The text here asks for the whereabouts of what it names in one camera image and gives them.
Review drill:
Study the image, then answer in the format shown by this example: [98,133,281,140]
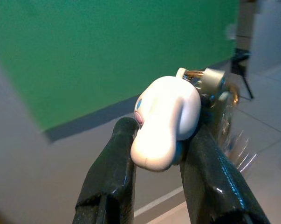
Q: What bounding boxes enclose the clear tape piece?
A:
[225,23,236,40]

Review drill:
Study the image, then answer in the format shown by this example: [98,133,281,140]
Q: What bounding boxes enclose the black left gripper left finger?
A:
[71,117,139,224]

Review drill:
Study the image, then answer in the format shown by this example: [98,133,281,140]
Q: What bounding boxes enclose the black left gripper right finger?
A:
[179,109,271,224]

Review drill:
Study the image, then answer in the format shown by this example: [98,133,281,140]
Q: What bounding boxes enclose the black folding chair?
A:
[230,48,255,100]

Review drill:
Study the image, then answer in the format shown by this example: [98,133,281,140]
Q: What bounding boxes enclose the green wall board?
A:
[0,0,240,136]

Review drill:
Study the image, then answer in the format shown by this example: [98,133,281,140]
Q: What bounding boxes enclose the white toy figure keychain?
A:
[130,67,201,173]

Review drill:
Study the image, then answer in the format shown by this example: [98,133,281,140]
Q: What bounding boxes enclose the metal key bunch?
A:
[184,67,259,173]

